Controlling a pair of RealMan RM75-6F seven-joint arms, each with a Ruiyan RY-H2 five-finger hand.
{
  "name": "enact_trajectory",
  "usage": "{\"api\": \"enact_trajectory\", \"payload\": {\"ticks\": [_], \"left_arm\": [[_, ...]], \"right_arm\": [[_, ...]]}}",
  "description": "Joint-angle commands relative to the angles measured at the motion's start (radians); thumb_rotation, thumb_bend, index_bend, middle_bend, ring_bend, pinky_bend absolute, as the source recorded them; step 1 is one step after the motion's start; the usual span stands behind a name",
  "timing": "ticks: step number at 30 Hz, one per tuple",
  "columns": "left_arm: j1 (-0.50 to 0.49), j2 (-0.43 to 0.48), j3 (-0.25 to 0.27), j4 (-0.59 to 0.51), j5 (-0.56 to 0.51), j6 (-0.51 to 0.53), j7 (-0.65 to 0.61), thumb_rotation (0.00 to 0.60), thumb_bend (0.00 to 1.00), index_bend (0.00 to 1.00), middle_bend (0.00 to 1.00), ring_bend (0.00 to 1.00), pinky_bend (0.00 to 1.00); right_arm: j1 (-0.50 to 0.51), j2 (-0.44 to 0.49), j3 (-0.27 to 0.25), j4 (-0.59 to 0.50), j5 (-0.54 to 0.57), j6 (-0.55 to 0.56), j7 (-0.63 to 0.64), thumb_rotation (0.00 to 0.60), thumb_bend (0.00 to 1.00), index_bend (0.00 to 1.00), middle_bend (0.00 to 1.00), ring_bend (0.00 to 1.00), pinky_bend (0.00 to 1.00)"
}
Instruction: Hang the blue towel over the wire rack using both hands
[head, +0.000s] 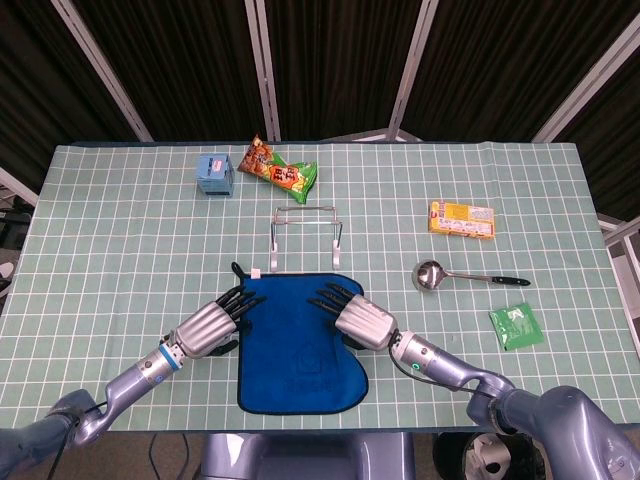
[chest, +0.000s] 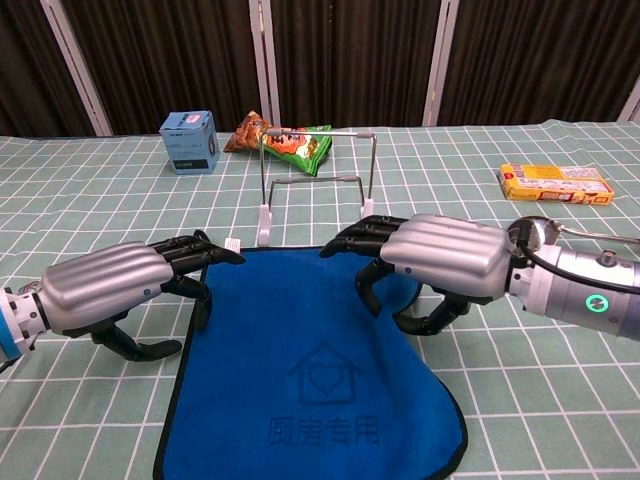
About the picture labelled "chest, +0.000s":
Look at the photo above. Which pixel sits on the light blue small carton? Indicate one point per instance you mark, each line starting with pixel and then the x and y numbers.
pixel 190 145

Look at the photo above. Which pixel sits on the yellow flat food box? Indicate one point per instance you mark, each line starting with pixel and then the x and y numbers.
pixel 550 185

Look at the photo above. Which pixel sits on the white partition post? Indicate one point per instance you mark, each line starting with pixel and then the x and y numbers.
pixel 632 107
pixel 75 65
pixel 265 65
pixel 441 65

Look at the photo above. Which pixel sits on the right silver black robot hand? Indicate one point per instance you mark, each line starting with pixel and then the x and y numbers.
pixel 450 255

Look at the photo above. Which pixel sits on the green grid tablecloth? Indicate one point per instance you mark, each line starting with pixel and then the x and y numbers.
pixel 100 210

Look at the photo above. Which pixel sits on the blue towel with black trim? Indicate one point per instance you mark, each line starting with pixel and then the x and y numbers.
pixel 300 310

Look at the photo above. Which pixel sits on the orange green snack bag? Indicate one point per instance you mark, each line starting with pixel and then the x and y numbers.
pixel 297 150

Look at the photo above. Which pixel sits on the dark corrugated partition panel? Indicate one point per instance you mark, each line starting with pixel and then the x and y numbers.
pixel 540 55
pixel 160 55
pixel 25 75
pixel 350 55

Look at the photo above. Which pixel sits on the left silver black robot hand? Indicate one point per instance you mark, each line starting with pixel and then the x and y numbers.
pixel 100 285

